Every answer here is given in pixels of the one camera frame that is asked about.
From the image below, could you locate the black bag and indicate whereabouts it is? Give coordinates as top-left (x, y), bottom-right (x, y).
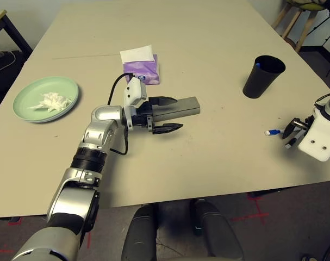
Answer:
top-left (0, 50), bottom-right (27, 90)

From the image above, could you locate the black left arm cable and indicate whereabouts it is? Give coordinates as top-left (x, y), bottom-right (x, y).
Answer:
top-left (107, 72), bottom-right (134, 156)

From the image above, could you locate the grey left robot leg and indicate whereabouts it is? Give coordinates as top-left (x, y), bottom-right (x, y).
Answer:
top-left (121, 203), bottom-right (159, 261)

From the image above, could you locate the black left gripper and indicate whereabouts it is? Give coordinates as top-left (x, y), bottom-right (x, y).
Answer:
top-left (132, 95), bottom-right (184, 136)

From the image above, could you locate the black tripod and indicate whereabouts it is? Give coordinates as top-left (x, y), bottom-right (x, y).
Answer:
top-left (307, 8), bottom-right (330, 79)

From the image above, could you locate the wooden stool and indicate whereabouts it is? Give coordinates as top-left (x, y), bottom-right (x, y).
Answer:
top-left (272, 2), bottom-right (315, 54)

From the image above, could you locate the grey robot leg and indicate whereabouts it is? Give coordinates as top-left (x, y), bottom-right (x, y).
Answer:
top-left (121, 203), bottom-right (159, 261)
top-left (190, 198), bottom-right (244, 261)

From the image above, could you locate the yellow-green seat cushion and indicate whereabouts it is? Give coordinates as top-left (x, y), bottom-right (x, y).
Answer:
top-left (285, 0), bottom-right (330, 11)

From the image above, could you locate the grey right robot leg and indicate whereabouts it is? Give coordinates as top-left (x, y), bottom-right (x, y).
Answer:
top-left (190, 198), bottom-right (244, 261)

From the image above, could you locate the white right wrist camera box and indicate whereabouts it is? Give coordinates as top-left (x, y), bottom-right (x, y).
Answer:
top-left (297, 108), bottom-right (330, 163)

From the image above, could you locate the purple tissue pack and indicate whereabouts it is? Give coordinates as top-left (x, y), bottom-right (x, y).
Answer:
top-left (119, 44), bottom-right (161, 86)

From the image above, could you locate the black table foot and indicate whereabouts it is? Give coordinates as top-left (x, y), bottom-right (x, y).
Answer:
top-left (247, 187), bottom-right (284, 198)

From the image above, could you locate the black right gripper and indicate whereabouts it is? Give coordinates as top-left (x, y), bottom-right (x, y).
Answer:
top-left (283, 115), bottom-right (315, 138)

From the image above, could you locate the thin white cable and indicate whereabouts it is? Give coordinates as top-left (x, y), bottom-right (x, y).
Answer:
top-left (0, 50), bottom-right (17, 74)

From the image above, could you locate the white tissue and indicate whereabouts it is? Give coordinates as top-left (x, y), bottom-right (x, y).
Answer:
top-left (27, 92), bottom-right (72, 113)

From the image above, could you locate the black plastic cup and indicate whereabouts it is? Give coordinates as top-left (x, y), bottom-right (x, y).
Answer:
top-left (242, 55), bottom-right (287, 98)

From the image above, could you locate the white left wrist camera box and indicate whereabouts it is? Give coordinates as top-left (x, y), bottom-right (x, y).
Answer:
top-left (123, 77), bottom-right (148, 130)

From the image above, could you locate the grey glasses case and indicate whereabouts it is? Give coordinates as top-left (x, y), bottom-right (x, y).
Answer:
top-left (153, 96), bottom-right (201, 123)

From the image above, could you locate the light green plate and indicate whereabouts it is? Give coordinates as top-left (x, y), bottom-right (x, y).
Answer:
top-left (12, 76), bottom-right (80, 123)

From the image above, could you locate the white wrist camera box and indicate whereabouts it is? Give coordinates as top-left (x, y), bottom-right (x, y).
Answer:
top-left (123, 77), bottom-right (148, 130)
top-left (297, 108), bottom-right (330, 163)

